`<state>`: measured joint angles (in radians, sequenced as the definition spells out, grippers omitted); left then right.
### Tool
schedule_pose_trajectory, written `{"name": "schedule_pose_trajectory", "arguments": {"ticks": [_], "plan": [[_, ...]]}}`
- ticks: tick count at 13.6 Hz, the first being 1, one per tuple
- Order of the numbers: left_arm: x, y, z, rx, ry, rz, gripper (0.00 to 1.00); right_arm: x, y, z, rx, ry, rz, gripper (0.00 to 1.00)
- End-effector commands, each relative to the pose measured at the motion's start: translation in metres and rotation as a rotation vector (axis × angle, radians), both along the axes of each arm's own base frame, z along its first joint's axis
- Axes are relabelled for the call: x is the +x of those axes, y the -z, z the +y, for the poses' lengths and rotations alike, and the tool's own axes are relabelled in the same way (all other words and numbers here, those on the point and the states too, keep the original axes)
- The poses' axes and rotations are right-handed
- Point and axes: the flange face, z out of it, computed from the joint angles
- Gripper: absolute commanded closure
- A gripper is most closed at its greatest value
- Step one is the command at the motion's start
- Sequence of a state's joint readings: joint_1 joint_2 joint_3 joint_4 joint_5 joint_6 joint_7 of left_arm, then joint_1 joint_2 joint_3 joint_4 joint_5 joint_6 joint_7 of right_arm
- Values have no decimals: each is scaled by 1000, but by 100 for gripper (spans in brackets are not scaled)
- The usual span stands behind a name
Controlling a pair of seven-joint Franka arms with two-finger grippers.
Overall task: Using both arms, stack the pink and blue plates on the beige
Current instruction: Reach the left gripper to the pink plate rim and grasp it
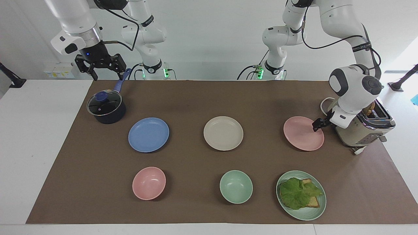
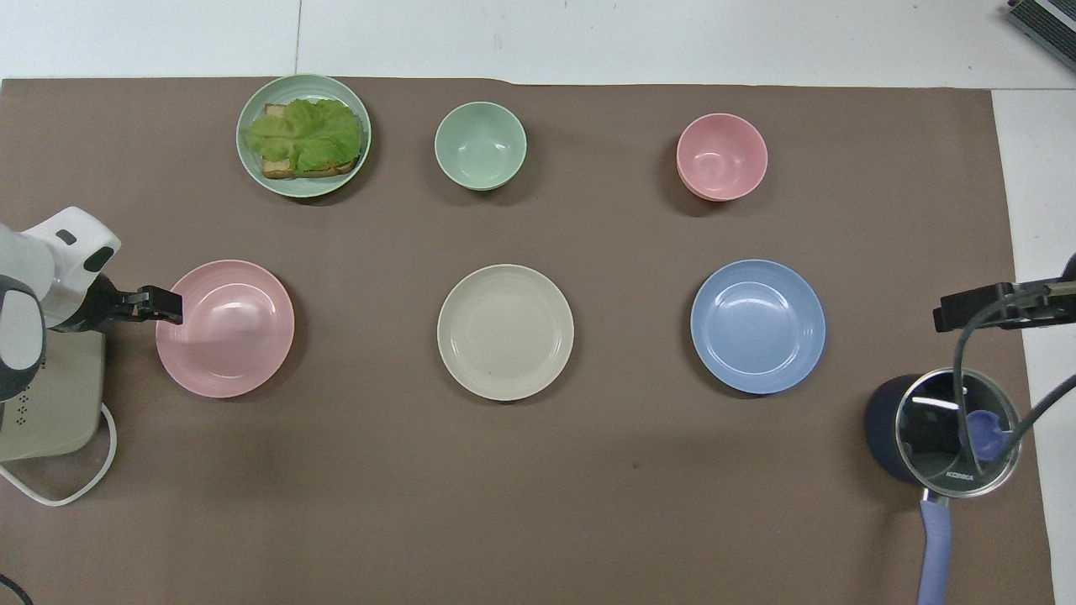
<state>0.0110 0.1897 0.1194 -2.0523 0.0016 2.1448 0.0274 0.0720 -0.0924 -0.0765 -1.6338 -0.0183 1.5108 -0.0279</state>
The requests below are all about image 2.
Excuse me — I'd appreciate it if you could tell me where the green plate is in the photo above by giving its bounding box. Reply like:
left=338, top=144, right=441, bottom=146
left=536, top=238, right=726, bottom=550
left=235, top=74, right=372, bottom=199

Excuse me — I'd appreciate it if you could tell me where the dark blue pot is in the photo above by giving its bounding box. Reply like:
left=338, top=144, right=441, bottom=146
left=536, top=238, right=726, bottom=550
left=865, top=368, right=1023, bottom=605

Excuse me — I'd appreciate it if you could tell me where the toast slice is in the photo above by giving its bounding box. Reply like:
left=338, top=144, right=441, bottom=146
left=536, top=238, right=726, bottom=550
left=261, top=103, right=360, bottom=180

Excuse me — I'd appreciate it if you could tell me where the blue plate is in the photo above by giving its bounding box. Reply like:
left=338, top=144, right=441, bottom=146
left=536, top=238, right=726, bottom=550
left=690, top=259, right=827, bottom=396

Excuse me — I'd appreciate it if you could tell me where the green lettuce leaf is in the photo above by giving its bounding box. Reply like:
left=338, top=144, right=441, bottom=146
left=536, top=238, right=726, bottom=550
left=240, top=97, right=365, bottom=172

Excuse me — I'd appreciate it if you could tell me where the pink bowl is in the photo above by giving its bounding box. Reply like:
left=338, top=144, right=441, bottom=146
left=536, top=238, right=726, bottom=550
left=676, top=113, right=769, bottom=203

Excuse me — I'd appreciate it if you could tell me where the pink plate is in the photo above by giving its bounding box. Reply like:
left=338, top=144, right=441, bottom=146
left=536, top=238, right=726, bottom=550
left=156, top=260, right=296, bottom=399

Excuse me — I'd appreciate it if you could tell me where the white cable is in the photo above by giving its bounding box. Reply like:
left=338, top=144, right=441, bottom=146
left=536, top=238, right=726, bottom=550
left=0, top=402, right=118, bottom=508

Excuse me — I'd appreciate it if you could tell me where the beige appliance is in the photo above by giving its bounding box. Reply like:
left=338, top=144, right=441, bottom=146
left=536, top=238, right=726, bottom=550
left=0, top=330, right=107, bottom=462

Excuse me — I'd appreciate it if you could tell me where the green bowl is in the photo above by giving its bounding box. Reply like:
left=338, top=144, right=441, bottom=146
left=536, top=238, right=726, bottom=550
left=434, top=101, right=529, bottom=192

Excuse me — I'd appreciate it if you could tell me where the glass pot lid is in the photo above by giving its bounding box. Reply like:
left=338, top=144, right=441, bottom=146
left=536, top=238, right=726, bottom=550
left=894, top=368, right=1023, bottom=499

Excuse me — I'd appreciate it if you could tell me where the grey slatted object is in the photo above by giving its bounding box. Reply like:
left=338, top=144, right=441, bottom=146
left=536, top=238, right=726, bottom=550
left=1006, top=0, right=1076, bottom=50

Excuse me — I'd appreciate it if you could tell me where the beige plate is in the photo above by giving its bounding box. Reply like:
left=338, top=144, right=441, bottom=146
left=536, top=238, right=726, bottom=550
left=437, top=264, right=576, bottom=402

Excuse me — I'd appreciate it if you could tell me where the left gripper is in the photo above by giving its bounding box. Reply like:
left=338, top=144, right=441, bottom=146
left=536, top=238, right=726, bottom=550
left=52, top=274, right=125, bottom=334

